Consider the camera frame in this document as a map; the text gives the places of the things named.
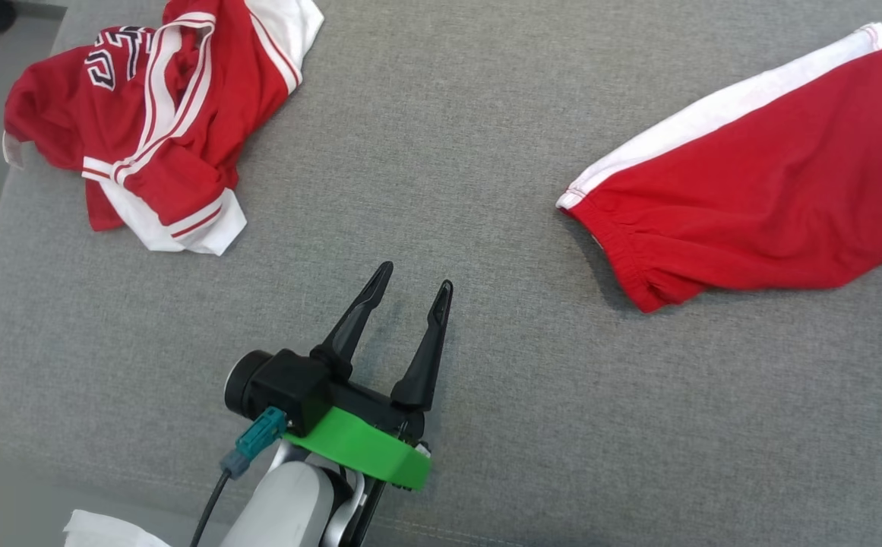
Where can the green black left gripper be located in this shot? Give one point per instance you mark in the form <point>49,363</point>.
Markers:
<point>365,448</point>

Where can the red white jersey top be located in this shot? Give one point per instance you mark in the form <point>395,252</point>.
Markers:
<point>175,167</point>

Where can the red shorts white stripe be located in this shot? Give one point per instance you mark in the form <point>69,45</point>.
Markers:
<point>775,197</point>

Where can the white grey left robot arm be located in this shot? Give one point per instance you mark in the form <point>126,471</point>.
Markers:
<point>289,509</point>

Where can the grey fabric sofa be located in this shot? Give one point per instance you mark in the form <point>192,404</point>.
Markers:
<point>486,425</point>

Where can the white tape strip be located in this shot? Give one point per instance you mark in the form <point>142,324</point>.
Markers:
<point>106,532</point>

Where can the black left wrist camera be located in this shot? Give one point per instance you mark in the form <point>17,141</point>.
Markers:
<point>281,387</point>

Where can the teal left camera connector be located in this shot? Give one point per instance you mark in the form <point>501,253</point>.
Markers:
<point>254,444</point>

